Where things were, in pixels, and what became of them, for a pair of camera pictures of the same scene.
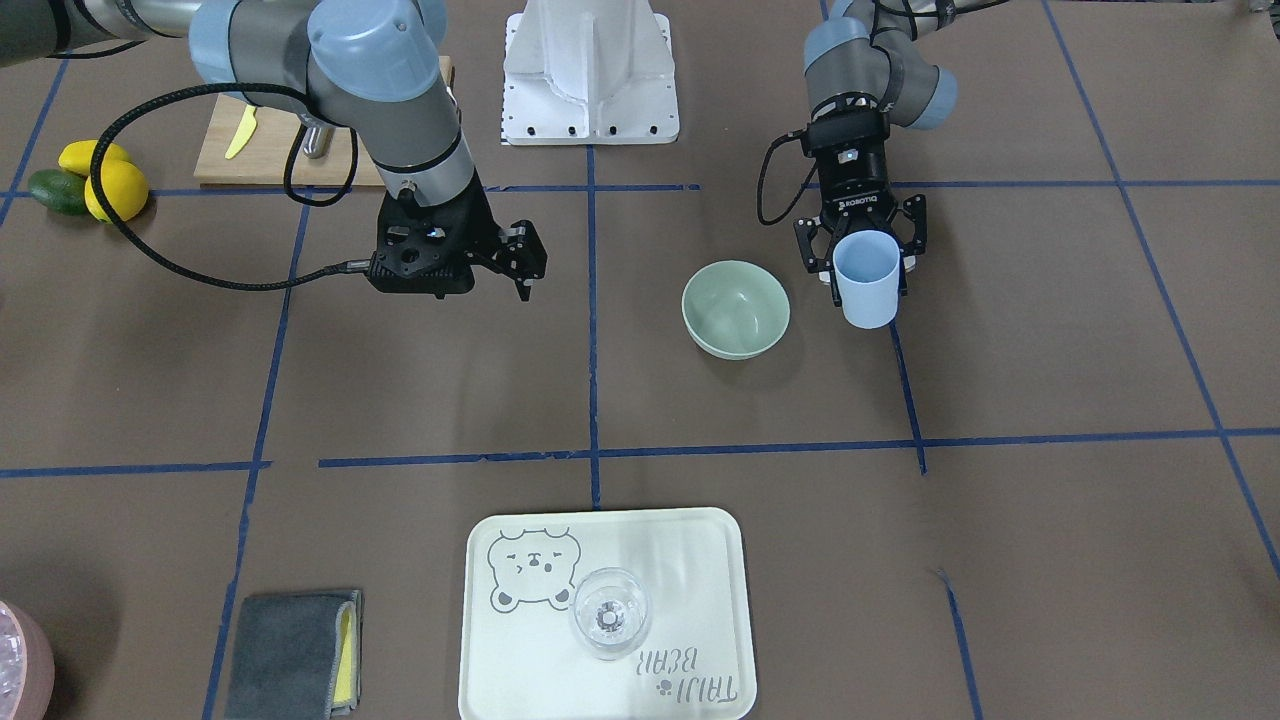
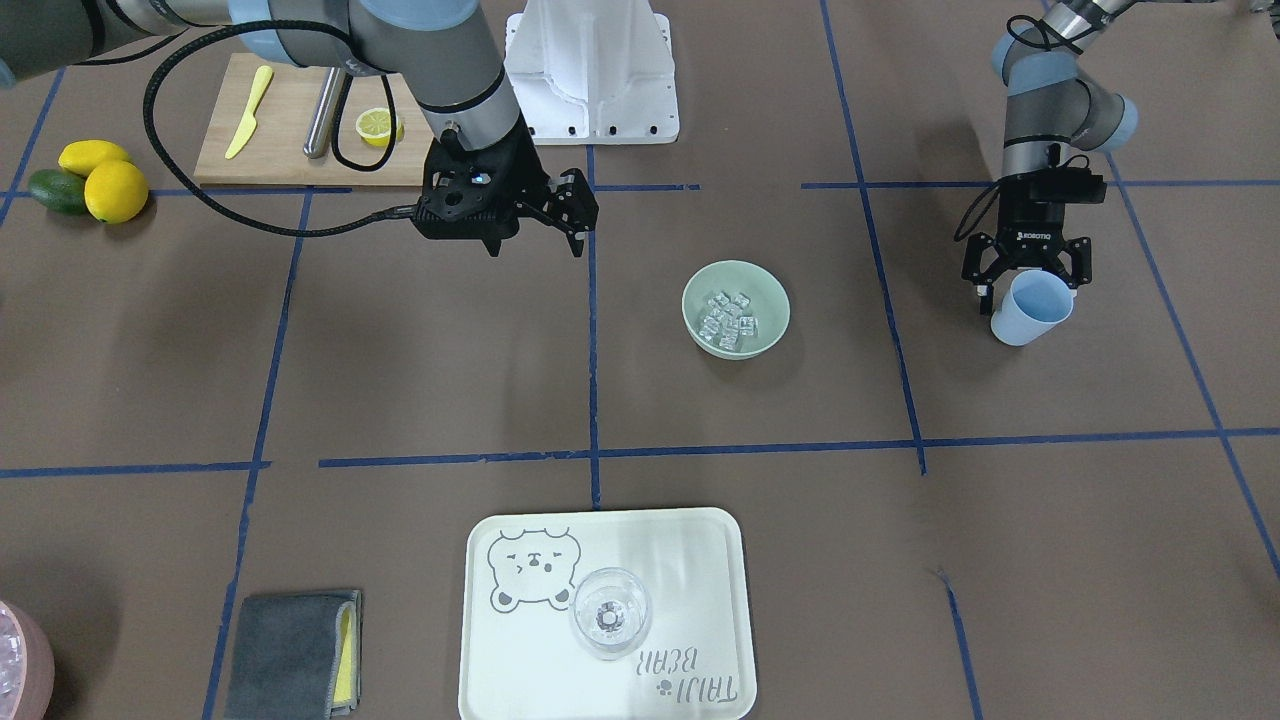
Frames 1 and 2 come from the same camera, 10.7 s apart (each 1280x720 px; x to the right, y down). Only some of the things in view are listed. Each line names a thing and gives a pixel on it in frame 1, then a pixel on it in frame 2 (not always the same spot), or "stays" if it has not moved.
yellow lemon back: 78,155 stays
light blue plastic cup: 867,265 to 1034,303
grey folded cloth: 296,656 stays
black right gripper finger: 520,254 to 574,207
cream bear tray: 519,659 stays
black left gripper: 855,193 to 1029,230
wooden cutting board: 260,158 stays
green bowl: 734,310 stays
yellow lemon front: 125,188 stays
